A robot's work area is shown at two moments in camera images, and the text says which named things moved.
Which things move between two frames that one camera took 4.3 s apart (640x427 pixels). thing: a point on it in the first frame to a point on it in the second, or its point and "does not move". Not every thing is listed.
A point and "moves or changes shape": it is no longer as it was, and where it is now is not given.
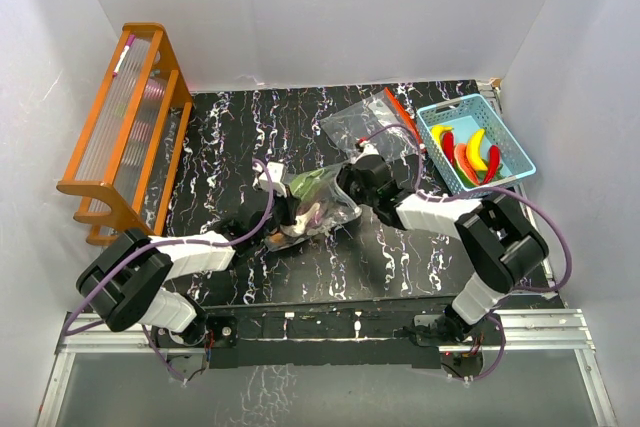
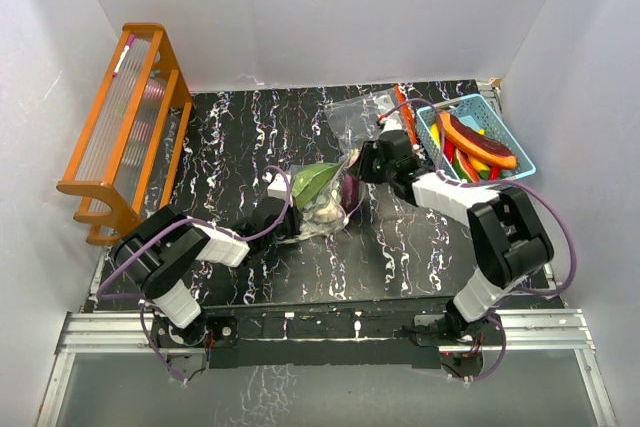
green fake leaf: x=302 y=182 moves or changes shape
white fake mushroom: x=302 y=219 to x=332 y=212
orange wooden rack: x=131 y=159 does not move
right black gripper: x=347 y=173 to x=363 y=172
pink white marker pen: x=129 y=42 does not move
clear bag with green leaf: x=321 y=203 does not move
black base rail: x=340 y=334 does not move
